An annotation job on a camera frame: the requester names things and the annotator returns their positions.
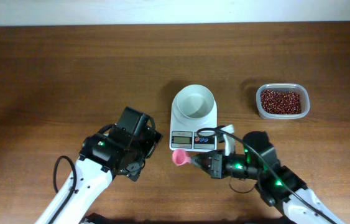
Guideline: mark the red beans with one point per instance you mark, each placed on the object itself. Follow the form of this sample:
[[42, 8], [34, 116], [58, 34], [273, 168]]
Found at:
[[276, 102]]

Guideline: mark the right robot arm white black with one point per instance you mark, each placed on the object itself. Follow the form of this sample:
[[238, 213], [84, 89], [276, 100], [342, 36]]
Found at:
[[276, 184]]

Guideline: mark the white round bowl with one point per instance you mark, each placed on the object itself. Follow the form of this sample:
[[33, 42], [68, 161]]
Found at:
[[195, 101]]

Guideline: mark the clear plastic container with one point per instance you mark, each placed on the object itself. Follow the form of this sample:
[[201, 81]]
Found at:
[[282, 87]]

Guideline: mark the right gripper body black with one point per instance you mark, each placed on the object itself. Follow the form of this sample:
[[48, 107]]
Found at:
[[235, 165]]

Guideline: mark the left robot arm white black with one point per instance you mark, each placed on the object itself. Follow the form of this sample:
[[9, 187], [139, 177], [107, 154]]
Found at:
[[82, 187]]

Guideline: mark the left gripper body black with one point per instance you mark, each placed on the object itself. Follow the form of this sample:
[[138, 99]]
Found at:
[[142, 150]]

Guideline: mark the pink measuring scoop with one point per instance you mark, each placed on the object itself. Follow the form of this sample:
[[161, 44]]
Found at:
[[180, 157]]

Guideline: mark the white digital kitchen scale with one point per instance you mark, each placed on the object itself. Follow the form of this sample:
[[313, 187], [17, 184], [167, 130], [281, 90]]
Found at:
[[184, 135]]

